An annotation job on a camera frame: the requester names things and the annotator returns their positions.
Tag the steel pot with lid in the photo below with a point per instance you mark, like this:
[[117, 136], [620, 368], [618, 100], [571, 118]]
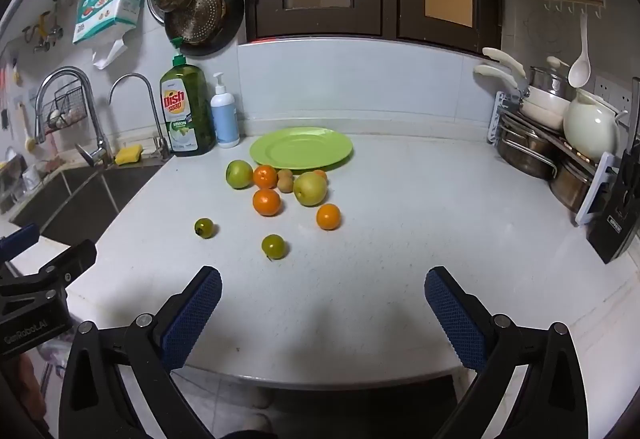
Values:
[[547, 79]]

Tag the white wall outlet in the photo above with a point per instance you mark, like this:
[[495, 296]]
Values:
[[612, 89]]

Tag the cream ceramic jug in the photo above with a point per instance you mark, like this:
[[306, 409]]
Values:
[[590, 124]]

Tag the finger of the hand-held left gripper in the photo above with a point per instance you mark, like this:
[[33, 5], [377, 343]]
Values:
[[20, 239], [75, 259]]

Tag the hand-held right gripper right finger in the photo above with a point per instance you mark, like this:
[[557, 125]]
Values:
[[455, 314]]

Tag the small green tangerine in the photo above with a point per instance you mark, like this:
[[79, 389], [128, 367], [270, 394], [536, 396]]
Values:
[[273, 246], [204, 227]]

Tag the large steel faucet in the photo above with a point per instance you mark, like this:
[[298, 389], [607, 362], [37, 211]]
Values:
[[100, 149]]

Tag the orange tape strip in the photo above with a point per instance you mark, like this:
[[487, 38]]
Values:
[[262, 40]]

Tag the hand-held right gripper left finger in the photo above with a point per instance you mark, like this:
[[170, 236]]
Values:
[[192, 314]]

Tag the brass wall hooks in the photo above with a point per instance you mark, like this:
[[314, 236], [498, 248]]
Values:
[[42, 29]]

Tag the white ladle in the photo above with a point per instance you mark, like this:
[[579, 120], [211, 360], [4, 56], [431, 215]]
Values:
[[580, 69]]

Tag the steel kitchen sink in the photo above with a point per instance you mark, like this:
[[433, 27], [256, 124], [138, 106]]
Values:
[[85, 199]]

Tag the black knife block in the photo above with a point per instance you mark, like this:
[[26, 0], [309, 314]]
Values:
[[617, 219]]

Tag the green apple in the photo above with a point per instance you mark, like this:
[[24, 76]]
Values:
[[239, 174]]

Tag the dish brush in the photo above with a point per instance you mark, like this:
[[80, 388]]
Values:
[[29, 141]]

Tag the yellow sponge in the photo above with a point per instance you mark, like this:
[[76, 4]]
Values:
[[129, 155]]

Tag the thin steel faucet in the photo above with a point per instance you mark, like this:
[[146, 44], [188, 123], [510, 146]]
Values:
[[160, 144]]

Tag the brass colander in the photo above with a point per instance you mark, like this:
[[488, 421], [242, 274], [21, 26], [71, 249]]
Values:
[[200, 16]]

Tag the green plate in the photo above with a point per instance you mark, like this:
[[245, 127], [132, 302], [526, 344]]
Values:
[[300, 149]]

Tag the orange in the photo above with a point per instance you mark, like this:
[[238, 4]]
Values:
[[321, 175], [265, 176], [266, 202], [328, 217]]

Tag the paper towel pack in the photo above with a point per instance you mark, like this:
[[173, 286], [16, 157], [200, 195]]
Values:
[[107, 4]]

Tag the white blue pump bottle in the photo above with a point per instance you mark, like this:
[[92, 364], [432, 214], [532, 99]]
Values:
[[225, 119]]

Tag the yellow-green apple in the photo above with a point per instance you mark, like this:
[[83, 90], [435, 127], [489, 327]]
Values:
[[310, 190]]

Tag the brown kiwi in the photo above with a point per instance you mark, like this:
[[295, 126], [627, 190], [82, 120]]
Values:
[[286, 186], [285, 174]]

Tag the white pot rack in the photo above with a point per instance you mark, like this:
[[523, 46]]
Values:
[[595, 199]]

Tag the green dish soap bottle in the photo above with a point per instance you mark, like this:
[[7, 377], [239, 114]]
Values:
[[187, 114]]

